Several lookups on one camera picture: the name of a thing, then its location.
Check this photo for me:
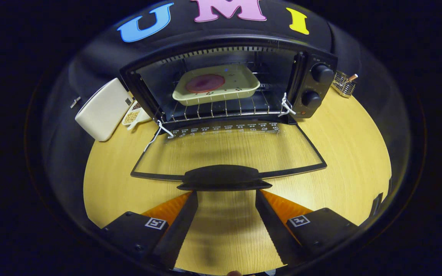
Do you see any pink ham slice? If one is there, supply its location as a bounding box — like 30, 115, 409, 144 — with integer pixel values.
185, 74, 226, 94

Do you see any white pop-up toaster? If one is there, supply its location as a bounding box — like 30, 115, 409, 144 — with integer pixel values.
75, 78, 133, 142

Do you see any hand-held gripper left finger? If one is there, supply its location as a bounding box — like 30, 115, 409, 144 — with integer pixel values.
100, 191, 199, 269

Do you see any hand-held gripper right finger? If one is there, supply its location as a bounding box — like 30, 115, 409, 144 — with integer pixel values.
255, 189, 359, 268

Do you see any white dish of beans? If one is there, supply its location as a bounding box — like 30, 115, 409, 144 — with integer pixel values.
122, 100, 152, 131

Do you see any black toaster oven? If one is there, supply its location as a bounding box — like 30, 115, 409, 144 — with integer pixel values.
120, 34, 338, 191

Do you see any metal wire basket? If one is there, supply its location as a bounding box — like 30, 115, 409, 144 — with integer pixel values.
331, 71, 356, 98

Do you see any cream cherry print tray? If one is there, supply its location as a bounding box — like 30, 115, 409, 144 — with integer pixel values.
172, 64, 261, 106

